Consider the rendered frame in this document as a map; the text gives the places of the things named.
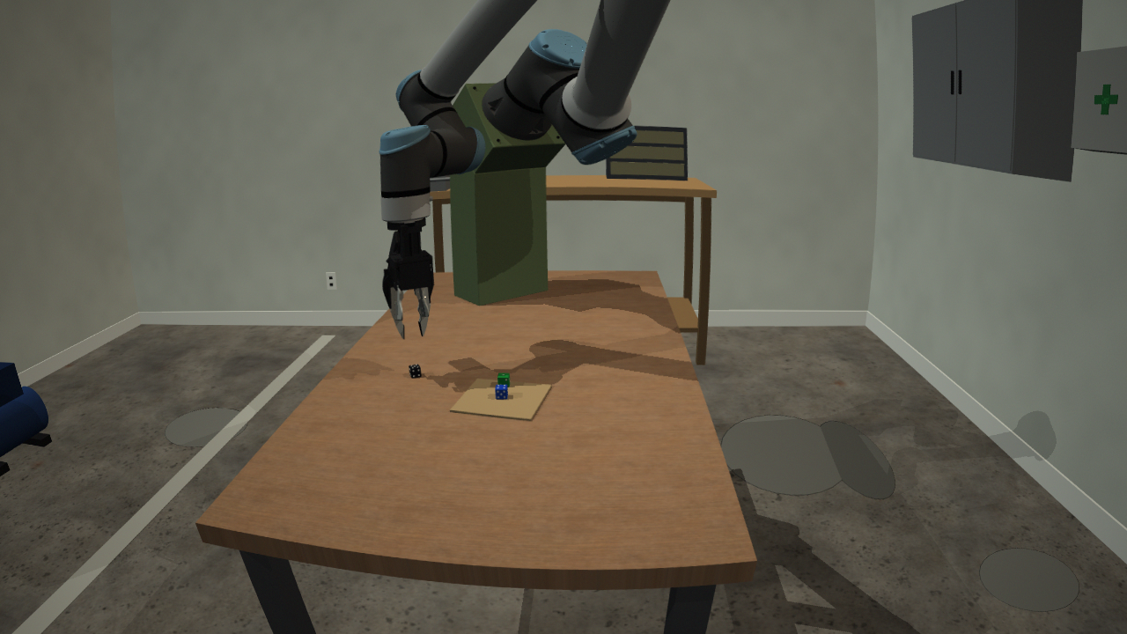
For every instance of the tan square mat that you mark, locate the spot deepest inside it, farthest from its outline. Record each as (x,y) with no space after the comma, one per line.
(522,403)

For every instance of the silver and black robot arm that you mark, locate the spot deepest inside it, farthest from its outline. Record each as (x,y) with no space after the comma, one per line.
(592,117)

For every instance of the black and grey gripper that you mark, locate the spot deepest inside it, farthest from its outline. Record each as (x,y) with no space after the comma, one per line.
(410,269)

